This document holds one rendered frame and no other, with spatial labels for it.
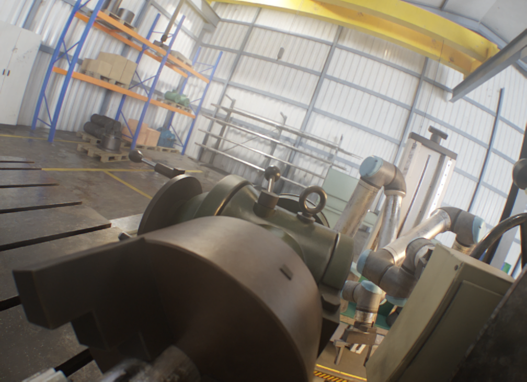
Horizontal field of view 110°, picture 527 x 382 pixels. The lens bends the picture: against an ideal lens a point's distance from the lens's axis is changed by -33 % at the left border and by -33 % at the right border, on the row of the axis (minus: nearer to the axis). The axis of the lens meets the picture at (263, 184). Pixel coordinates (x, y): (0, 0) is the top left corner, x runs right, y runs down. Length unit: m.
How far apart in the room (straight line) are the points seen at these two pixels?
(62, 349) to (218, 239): 0.35
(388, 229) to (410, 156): 0.55
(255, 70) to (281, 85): 1.17
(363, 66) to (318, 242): 9.93
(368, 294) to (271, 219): 0.78
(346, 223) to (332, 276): 0.97
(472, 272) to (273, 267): 0.26
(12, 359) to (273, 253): 0.39
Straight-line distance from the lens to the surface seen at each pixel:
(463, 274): 0.36
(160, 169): 0.51
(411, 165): 1.69
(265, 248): 0.20
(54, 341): 0.48
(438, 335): 0.38
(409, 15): 7.84
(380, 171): 1.28
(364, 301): 1.12
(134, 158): 0.55
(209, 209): 0.38
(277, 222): 0.39
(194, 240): 0.17
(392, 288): 0.88
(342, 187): 5.55
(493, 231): 0.63
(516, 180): 0.41
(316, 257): 0.37
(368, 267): 0.92
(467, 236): 1.33
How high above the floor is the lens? 1.37
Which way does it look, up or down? 7 degrees down
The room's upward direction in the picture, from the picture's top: 21 degrees clockwise
